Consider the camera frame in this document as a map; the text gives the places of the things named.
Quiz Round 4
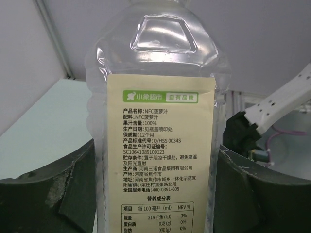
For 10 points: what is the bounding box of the square clear juice bottle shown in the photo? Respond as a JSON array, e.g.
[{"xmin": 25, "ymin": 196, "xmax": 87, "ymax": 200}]
[{"xmin": 85, "ymin": 0, "xmax": 231, "ymax": 233}]

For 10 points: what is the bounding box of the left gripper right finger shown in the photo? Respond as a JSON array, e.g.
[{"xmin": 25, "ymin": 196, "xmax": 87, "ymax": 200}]
[{"xmin": 213, "ymin": 146, "xmax": 311, "ymax": 233}]

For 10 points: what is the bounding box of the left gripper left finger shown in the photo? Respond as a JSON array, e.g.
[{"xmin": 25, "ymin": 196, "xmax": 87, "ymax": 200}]
[{"xmin": 0, "ymin": 140, "xmax": 96, "ymax": 233}]

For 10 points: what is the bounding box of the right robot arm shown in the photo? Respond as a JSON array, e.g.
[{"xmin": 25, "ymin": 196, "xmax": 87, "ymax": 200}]
[{"xmin": 223, "ymin": 64, "xmax": 311, "ymax": 157}]

